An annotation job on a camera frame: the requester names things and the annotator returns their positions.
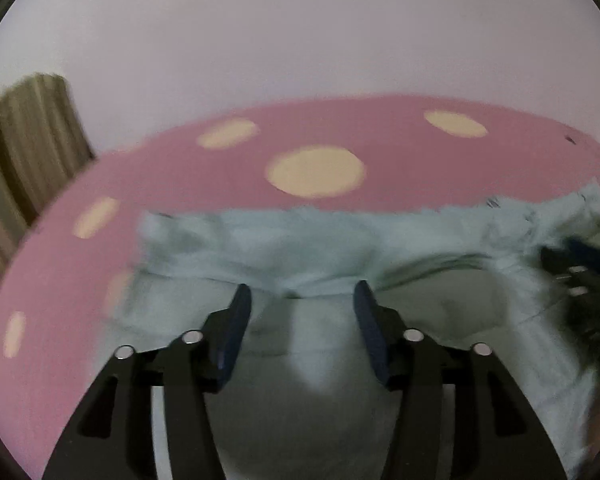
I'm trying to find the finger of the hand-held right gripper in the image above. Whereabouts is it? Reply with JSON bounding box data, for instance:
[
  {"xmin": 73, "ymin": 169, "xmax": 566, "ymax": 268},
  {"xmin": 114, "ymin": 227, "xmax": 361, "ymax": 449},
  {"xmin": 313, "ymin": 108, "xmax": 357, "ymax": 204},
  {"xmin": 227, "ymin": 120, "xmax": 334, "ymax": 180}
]
[{"xmin": 540, "ymin": 236, "xmax": 600, "ymax": 298}]

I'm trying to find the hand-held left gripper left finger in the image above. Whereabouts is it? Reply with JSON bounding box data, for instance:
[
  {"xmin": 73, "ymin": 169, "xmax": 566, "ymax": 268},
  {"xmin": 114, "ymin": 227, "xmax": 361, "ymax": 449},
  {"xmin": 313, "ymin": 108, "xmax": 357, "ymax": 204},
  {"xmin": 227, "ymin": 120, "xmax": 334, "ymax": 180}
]
[{"xmin": 42, "ymin": 283, "xmax": 253, "ymax": 480}]

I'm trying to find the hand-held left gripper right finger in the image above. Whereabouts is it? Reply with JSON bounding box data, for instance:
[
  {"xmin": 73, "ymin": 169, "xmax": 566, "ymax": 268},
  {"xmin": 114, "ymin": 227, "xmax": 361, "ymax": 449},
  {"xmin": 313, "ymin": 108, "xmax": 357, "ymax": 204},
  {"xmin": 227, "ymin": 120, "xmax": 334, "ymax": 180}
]
[{"xmin": 353, "ymin": 280, "xmax": 569, "ymax": 480}]

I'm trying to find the light blue puffer jacket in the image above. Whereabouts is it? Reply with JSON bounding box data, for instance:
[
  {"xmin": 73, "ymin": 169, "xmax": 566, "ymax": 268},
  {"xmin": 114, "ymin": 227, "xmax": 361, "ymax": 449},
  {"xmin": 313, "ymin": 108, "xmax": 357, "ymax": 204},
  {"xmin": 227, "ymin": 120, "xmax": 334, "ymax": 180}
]
[{"xmin": 109, "ymin": 182, "xmax": 600, "ymax": 480}]

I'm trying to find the pink polka dot bed sheet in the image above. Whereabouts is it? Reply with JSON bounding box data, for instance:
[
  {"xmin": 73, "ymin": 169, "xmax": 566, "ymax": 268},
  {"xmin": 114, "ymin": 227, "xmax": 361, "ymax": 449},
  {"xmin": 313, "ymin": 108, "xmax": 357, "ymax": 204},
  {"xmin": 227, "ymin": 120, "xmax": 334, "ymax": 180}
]
[{"xmin": 0, "ymin": 92, "xmax": 600, "ymax": 473}]

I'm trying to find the beige striped curtain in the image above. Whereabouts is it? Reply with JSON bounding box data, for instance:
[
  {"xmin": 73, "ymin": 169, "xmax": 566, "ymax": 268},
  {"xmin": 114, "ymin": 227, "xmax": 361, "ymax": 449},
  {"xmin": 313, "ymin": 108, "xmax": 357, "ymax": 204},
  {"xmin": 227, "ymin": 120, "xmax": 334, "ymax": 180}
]
[{"xmin": 0, "ymin": 73, "xmax": 95, "ymax": 223}]

